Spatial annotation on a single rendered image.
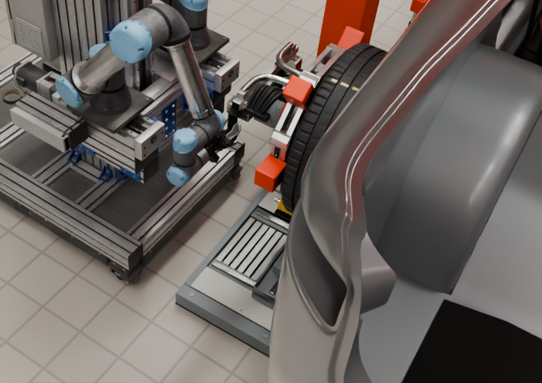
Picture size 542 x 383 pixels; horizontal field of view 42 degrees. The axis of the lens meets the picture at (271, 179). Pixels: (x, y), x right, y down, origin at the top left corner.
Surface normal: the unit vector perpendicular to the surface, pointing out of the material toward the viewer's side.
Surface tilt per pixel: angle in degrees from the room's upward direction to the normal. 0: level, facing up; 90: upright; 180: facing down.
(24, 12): 90
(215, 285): 0
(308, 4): 0
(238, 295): 0
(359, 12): 90
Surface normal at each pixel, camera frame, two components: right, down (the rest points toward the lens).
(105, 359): 0.10, -0.69
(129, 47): -0.45, 0.54
